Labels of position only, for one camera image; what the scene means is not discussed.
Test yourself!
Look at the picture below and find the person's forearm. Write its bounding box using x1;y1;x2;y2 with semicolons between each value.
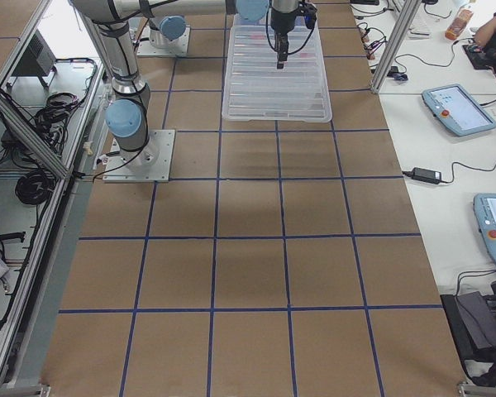
474;12;496;47

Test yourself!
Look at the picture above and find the orange snack bag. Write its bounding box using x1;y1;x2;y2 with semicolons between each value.
444;7;473;41

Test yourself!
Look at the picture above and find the grey control box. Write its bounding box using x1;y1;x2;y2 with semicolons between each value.
12;30;56;88

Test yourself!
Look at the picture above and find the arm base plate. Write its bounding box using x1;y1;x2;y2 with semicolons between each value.
137;26;191;58
102;130;175;183

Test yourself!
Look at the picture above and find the far blue teach pendant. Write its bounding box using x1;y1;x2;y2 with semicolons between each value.
422;84;496;136

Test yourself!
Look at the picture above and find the black laptop stand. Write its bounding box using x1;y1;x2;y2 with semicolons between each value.
441;291;496;363

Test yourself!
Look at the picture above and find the coiled black cable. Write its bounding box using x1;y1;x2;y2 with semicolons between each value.
15;171;52;206

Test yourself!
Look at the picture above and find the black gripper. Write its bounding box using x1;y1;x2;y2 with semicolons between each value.
270;0;299;69

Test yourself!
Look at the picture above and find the clear plastic box lid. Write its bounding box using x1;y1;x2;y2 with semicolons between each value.
222;22;332;123

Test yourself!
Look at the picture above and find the aluminium frame post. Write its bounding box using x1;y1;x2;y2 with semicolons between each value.
370;0;420;94

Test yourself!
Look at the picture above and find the black power adapter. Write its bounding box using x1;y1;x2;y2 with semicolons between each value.
403;167;442;184

